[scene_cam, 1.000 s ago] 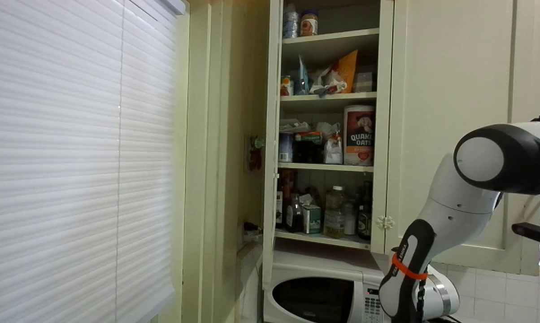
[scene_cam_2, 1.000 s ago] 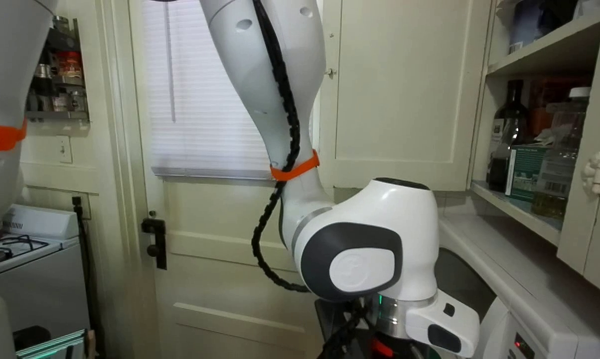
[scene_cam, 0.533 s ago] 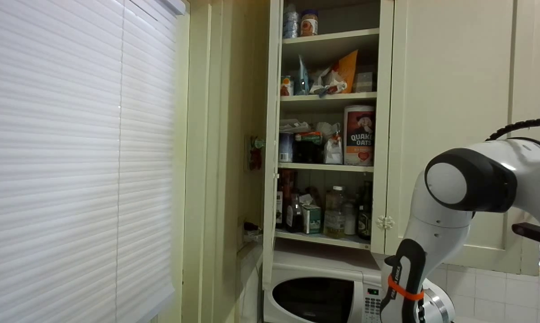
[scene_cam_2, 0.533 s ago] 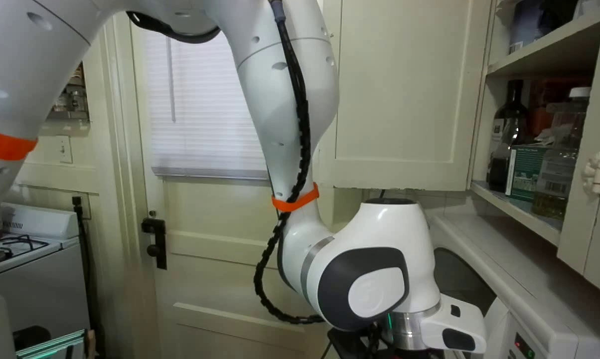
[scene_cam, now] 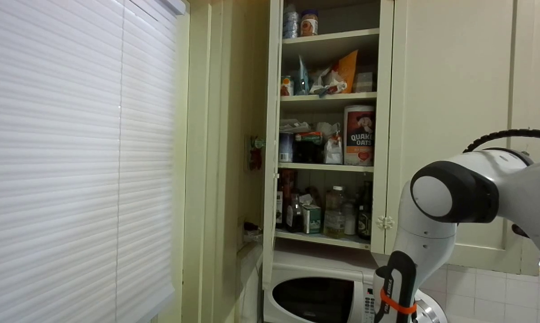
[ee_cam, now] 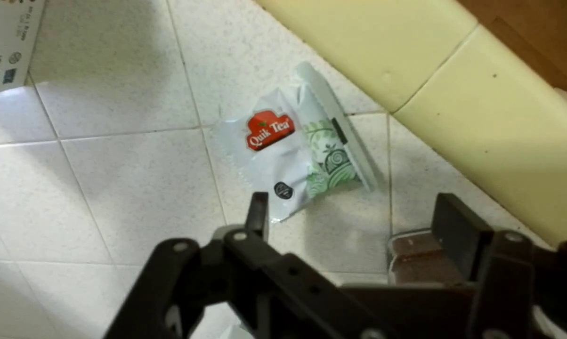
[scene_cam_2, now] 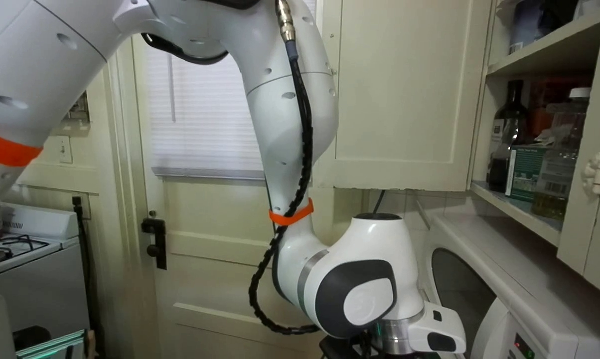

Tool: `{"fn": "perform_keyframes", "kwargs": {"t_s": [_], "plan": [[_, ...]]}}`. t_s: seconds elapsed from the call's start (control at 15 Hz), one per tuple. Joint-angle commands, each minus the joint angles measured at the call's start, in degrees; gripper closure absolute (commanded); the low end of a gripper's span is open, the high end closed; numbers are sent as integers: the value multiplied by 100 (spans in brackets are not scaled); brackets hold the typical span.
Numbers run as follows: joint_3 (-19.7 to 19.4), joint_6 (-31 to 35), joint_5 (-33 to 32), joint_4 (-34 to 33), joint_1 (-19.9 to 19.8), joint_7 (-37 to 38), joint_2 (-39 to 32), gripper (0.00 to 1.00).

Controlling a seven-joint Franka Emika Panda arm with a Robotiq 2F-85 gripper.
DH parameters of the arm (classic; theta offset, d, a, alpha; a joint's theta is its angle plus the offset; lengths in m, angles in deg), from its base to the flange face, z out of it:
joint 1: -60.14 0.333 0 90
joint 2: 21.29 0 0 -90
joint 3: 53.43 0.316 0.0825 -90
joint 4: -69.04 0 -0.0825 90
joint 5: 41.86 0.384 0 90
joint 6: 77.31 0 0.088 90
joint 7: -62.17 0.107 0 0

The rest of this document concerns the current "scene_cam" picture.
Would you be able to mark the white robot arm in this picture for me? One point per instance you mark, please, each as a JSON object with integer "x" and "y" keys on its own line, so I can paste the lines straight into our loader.
{"x": 473, "y": 187}

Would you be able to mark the oatmeal canister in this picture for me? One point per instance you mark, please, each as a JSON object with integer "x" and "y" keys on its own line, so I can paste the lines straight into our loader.
{"x": 360, "y": 135}

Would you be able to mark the cream open pantry cabinet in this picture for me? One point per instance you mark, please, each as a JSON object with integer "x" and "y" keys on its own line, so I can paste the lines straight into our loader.
{"x": 306, "y": 131}

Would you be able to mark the orange snack bag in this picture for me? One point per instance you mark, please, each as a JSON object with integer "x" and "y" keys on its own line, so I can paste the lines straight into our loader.
{"x": 346, "y": 72}

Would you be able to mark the white microwave oven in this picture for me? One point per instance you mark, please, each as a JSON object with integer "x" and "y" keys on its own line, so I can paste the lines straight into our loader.
{"x": 303, "y": 294}

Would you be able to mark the white cabinet door latch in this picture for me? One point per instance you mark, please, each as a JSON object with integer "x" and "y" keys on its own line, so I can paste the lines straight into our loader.
{"x": 387, "y": 223}

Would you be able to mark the white window blind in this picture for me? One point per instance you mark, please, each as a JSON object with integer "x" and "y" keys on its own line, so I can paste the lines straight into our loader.
{"x": 89, "y": 108}

